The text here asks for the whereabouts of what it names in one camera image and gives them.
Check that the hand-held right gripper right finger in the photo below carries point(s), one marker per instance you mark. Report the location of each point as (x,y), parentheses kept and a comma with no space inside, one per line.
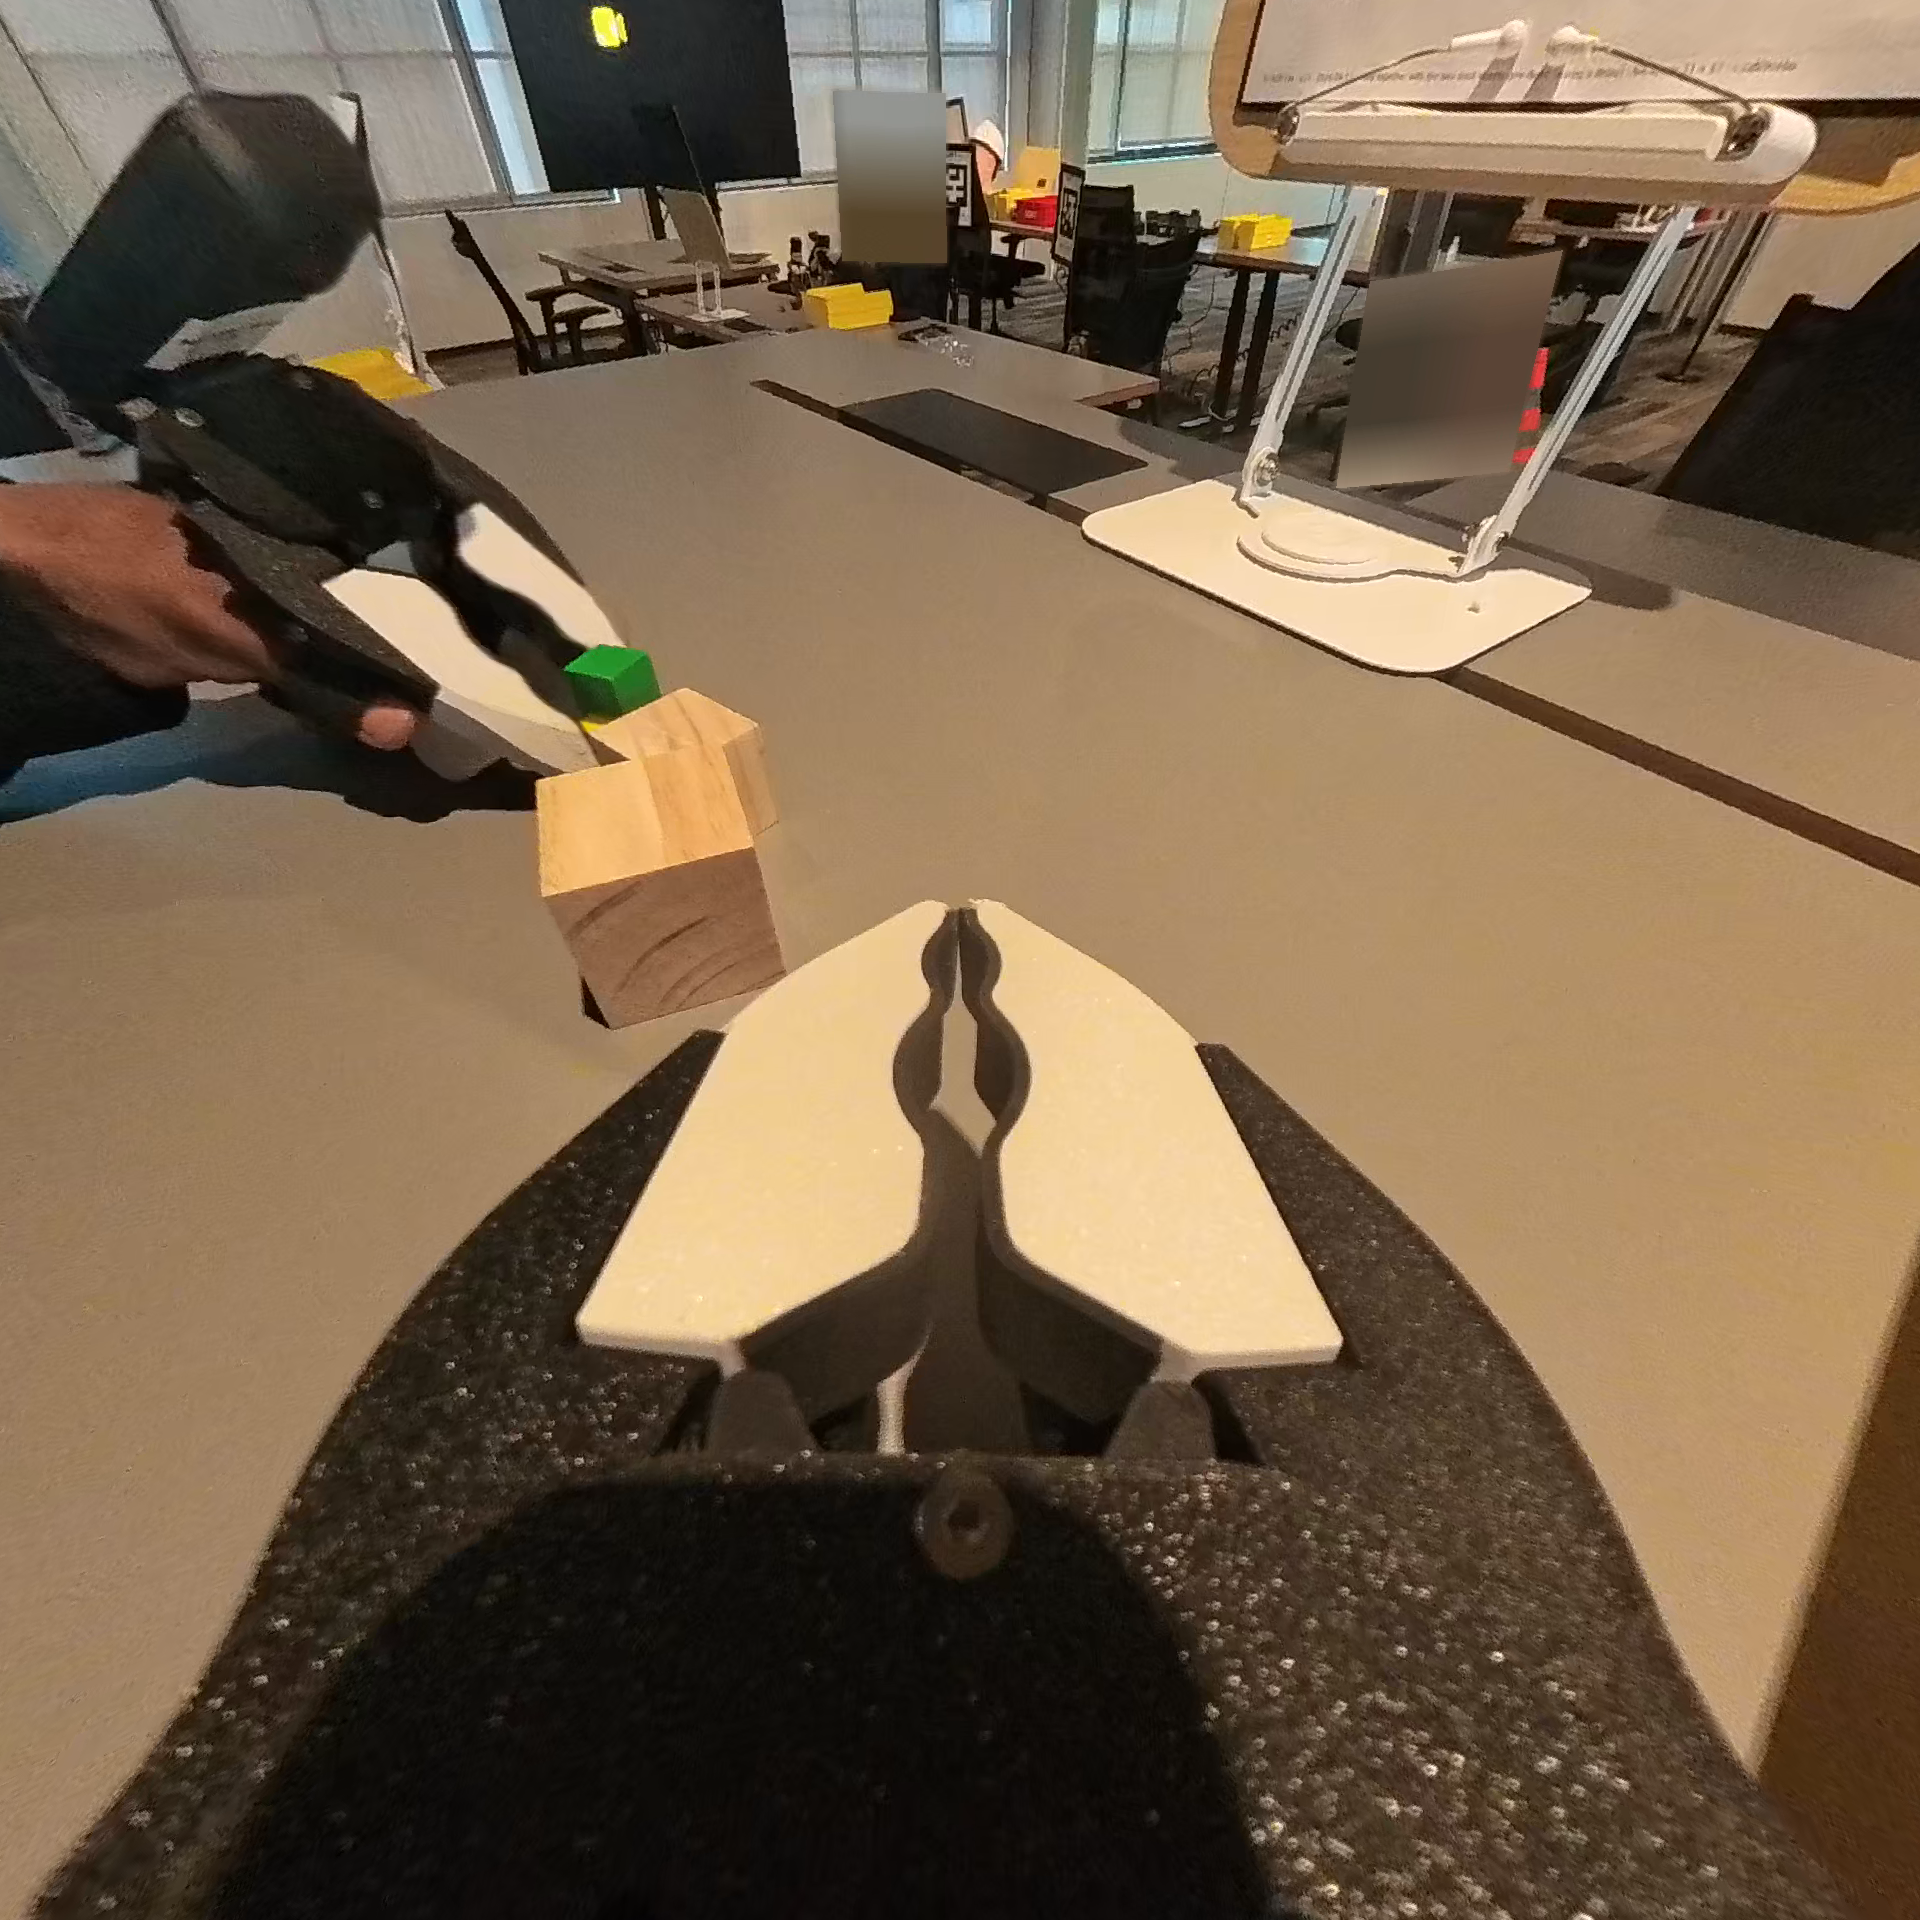
(1140,1185)

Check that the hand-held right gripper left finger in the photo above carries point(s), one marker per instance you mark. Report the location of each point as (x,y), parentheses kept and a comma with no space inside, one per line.
(781,1185)

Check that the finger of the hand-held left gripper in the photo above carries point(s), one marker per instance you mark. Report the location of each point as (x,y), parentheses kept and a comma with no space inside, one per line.
(532,578)
(420,661)

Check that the green wooden cube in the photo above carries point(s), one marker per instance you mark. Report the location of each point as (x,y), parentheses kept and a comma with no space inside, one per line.
(613,683)

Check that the large natural wooden cube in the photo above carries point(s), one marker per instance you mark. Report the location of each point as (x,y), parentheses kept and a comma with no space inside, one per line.
(660,885)

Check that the person's left hand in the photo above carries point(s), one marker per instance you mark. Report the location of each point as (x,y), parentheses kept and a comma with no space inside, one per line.
(121,585)

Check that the yellow storage bin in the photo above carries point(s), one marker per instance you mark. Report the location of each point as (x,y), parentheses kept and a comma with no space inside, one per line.
(1254,232)
(848,305)
(362,372)

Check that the black office chair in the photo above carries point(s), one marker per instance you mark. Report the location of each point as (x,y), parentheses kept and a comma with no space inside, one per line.
(1815,404)
(518,301)
(1124,279)

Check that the clear laptop stand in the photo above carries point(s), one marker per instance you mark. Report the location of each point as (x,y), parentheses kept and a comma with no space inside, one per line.
(713,255)

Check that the black desk mat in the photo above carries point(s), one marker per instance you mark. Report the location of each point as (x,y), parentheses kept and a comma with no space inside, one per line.
(991,442)

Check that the red traffic cone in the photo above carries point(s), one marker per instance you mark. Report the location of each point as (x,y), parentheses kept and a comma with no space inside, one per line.
(1530,404)

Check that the wood-rimmed whiteboard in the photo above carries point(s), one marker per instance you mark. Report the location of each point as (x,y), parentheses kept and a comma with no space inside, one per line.
(1861,150)

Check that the black wall screen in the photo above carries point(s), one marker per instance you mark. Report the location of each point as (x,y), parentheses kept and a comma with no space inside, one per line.
(660,90)

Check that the white stand with base plate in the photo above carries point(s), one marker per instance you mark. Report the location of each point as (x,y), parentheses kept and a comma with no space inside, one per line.
(1350,592)

